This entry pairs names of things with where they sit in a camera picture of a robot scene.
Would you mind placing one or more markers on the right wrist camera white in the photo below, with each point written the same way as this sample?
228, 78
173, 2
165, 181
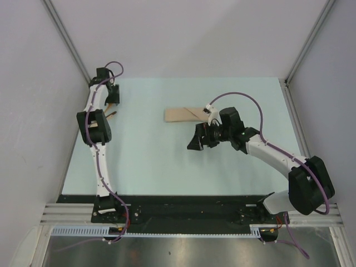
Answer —
213, 114

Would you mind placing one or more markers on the right aluminium table rail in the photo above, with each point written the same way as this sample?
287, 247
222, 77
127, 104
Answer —
295, 119

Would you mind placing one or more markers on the beige cloth napkin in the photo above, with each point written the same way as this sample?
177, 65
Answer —
185, 114

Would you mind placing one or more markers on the left aluminium frame post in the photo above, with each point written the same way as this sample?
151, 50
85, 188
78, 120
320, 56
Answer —
66, 38

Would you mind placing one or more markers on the orange wooden spoon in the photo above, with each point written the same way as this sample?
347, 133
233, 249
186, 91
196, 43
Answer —
108, 107

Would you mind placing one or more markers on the right aluminium frame post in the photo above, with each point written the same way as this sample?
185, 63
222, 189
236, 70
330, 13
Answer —
317, 27

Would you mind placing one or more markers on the aluminium frame post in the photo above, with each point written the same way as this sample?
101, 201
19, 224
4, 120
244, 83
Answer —
317, 27
66, 38

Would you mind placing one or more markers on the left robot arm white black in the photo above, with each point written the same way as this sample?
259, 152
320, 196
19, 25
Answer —
96, 134

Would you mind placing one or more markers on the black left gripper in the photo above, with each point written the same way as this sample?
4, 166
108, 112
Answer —
115, 99

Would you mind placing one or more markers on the front aluminium cross rail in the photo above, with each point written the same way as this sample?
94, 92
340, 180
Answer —
80, 214

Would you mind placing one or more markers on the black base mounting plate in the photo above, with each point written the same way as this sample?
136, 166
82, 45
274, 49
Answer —
192, 215

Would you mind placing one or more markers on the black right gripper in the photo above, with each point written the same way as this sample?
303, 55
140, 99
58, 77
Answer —
207, 139

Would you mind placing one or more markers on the light wooden spoon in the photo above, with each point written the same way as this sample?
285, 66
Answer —
95, 124

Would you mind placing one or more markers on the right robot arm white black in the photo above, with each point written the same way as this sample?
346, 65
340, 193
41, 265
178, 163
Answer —
309, 184

